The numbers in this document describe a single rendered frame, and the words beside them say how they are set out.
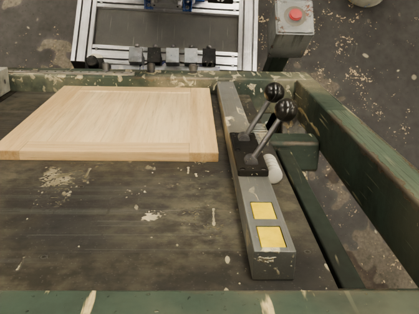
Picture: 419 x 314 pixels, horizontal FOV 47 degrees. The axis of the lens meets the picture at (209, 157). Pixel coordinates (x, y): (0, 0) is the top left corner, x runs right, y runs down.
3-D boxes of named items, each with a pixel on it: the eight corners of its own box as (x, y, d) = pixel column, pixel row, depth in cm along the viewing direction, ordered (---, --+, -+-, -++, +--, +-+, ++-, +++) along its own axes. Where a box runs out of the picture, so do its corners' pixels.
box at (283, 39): (300, 27, 166) (313, -1, 149) (301, 59, 164) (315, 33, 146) (265, 27, 166) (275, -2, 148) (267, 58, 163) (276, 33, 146)
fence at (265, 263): (232, 94, 146) (233, 81, 144) (293, 280, 57) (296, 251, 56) (216, 94, 146) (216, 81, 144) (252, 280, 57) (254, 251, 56)
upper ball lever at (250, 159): (255, 167, 82) (300, 103, 78) (258, 176, 79) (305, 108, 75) (236, 157, 81) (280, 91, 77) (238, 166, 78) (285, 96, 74)
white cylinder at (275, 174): (282, 184, 84) (274, 167, 91) (283, 168, 82) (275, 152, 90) (265, 184, 83) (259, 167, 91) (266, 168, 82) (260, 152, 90)
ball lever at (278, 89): (247, 144, 93) (286, 86, 89) (250, 151, 90) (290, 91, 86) (231, 135, 93) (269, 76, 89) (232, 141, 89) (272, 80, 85)
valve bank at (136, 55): (225, 63, 182) (230, 33, 158) (225, 98, 178) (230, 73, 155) (92, 61, 180) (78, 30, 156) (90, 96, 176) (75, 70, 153)
